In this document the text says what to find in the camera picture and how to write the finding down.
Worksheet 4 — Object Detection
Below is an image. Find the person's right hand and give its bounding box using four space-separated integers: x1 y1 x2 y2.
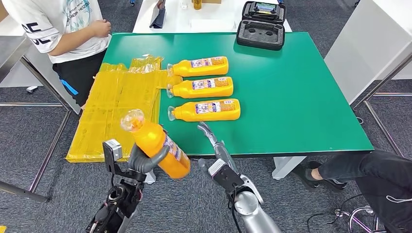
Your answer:
89 19 112 38

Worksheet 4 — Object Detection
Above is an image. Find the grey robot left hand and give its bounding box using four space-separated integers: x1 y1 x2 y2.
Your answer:
128 144 170 174

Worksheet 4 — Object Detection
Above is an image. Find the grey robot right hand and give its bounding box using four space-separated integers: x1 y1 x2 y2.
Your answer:
197 122 240 175

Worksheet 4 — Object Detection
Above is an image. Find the orange detergent bottle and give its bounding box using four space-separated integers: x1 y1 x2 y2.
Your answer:
120 108 191 180
166 76 234 99
167 56 229 78
167 99 241 122

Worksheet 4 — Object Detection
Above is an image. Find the person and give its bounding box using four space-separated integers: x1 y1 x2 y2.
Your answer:
291 149 412 233
1 0 112 108

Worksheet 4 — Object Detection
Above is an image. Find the dark tablet case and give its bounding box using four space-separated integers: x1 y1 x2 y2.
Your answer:
149 0 167 29

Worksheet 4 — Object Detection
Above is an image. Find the yellow plastic-wrapped board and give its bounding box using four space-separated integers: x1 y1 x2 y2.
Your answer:
65 54 184 163

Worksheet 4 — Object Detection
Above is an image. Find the steel table with metal legs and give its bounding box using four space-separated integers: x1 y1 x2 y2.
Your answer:
0 36 73 203

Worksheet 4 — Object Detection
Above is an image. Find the black foam-lined case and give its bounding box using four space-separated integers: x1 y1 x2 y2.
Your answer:
236 0 287 51

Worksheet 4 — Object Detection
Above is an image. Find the chrome chair base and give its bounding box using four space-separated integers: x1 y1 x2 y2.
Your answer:
334 205 382 233

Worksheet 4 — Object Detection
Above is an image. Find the handheld controller with screen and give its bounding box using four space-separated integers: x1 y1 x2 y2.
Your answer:
255 2 278 15

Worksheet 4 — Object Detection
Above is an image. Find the white table with metal legs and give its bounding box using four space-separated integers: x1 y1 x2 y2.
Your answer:
324 0 412 158

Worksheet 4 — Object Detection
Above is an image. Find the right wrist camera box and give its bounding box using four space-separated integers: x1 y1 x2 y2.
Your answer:
207 158 246 194

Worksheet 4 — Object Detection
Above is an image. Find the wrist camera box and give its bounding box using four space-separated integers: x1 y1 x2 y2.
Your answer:
207 158 246 194
102 139 124 176

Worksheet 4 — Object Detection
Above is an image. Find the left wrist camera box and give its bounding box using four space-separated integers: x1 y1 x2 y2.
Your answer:
102 139 124 176

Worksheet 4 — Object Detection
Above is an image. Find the black floor cable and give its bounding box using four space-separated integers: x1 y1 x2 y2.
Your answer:
306 193 364 233

